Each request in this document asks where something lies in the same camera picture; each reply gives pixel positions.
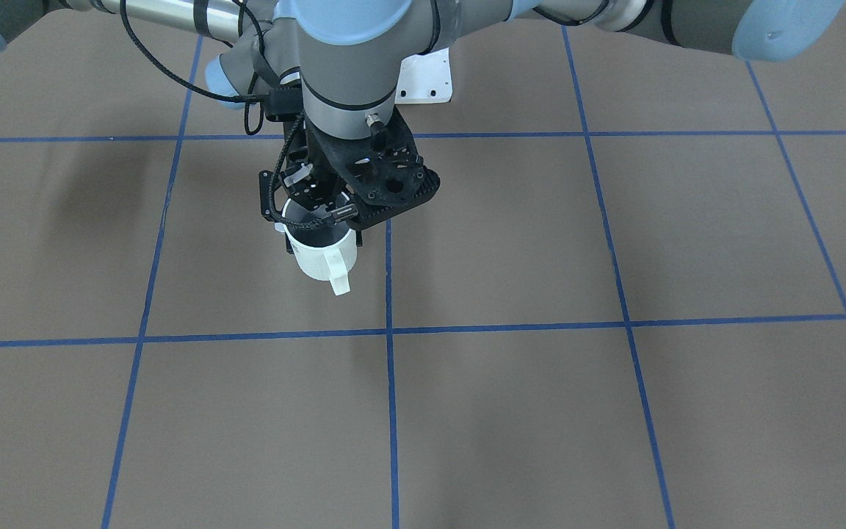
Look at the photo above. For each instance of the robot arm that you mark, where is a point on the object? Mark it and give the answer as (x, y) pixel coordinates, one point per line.
(241, 77)
(344, 58)

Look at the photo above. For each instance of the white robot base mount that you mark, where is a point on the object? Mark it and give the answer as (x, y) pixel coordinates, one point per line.
(425, 79)

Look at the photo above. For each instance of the white plastic mug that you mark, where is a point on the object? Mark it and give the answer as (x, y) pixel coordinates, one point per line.
(327, 254)

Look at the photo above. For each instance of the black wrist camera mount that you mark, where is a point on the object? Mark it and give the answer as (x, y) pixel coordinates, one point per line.
(381, 184)

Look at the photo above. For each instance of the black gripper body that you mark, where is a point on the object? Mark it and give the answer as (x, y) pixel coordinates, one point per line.
(314, 166)

